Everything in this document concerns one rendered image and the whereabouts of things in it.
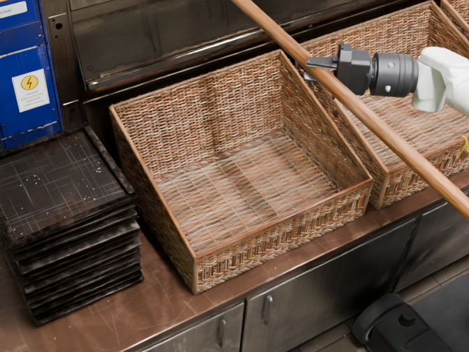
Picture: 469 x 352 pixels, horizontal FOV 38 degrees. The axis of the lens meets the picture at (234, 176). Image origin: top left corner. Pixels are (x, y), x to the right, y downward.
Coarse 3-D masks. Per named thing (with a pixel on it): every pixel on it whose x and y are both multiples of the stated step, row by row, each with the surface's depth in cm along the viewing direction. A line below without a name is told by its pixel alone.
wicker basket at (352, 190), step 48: (144, 96) 185; (192, 96) 193; (240, 96) 201; (288, 96) 207; (144, 144) 191; (192, 144) 200; (288, 144) 212; (336, 144) 193; (144, 192) 181; (192, 192) 197; (240, 192) 198; (288, 192) 199; (336, 192) 200; (192, 240) 185; (240, 240) 168; (288, 240) 182; (192, 288) 174
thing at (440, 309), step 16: (448, 288) 229; (464, 288) 230; (416, 304) 225; (432, 304) 225; (448, 304) 225; (464, 304) 225; (384, 320) 216; (400, 320) 214; (416, 320) 215; (432, 320) 221; (448, 320) 221; (464, 320) 221; (384, 336) 215; (400, 336) 212; (416, 336) 212; (432, 336) 214; (448, 336) 217; (464, 336) 217
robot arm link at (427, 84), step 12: (408, 60) 137; (408, 72) 136; (420, 72) 137; (432, 72) 137; (408, 84) 137; (420, 84) 138; (432, 84) 138; (444, 84) 138; (396, 96) 140; (420, 96) 139; (432, 96) 139; (444, 96) 140; (420, 108) 141; (432, 108) 140
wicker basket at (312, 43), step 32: (352, 32) 213; (384, 32) 220; (416, 32) 227; (448, 32) 223; (320, 96) 201; (384, 96) 231; (352, 128) 193; (416, 128) 220; (448, 128) 221; (384, 160) 210; (448, 160) 200; (384, 192) 191
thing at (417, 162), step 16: (240, 0) 155; (256, 16) 151; (272, 32) 147; (288, 48) 144; (304, 64) 141; (320, 80) 138; (336, 80) 136; (336, 96) 135; (352, 96) 133; (352, 112) 132; (368, 112) 130; (368, 128) 130; (384, 128) 127; (400, 144) 125; (416, 160) 122; (432, 176) 120; (448, 192) 118; (464, 208) 115
